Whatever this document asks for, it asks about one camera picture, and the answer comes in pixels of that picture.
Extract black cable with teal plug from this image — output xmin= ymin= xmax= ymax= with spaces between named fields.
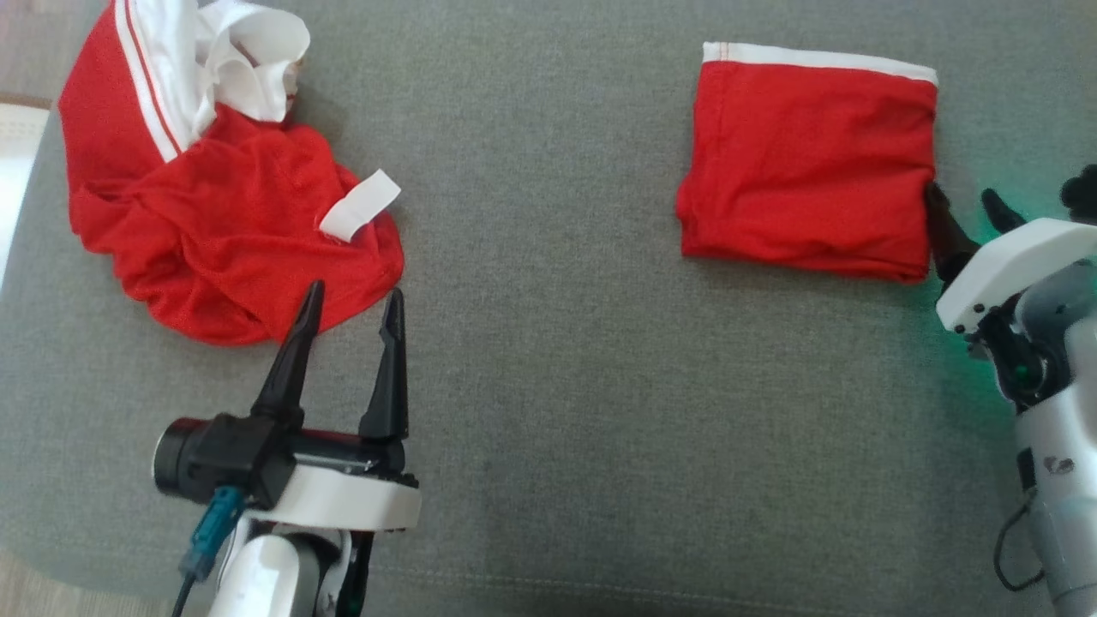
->
xmin=171 ymin=485 xmax=248 ymax=617

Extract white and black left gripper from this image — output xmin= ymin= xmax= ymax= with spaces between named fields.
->
xmin=249 ymin=279 xmax=422 ymax=533

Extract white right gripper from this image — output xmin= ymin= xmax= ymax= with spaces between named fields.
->
xmin=924 ymin=182 xmax=1097 ymax=336

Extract red shorts with white trim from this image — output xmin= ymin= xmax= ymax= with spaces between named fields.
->
xmin=674 ymin=41 xmax=940 ymax=285

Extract thin black cable loop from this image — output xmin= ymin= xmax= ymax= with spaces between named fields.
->
xmin=993 ymin=488 xmax=1046 ymax=593

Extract red and white shirt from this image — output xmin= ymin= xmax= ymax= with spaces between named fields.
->
xmin=57 ymin=0 xmax=405 ymax=347

